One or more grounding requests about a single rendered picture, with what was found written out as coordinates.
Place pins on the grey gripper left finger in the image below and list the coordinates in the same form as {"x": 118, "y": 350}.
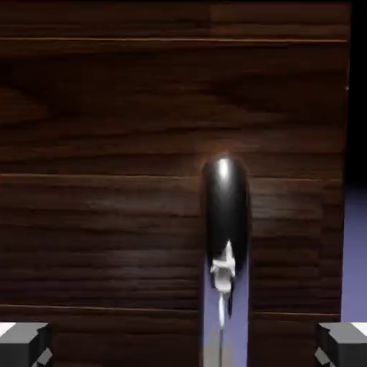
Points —
{"x": 21, "y": 342}

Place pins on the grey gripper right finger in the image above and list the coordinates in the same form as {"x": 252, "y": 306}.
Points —
{"x": 345, "y": 344}

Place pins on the dark wood cabinet door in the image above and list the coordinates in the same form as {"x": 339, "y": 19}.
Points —
{"x": 114, "y": 172}

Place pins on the dark wood cabinet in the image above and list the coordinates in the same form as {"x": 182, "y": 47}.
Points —
{"x": 114, "y": 17}

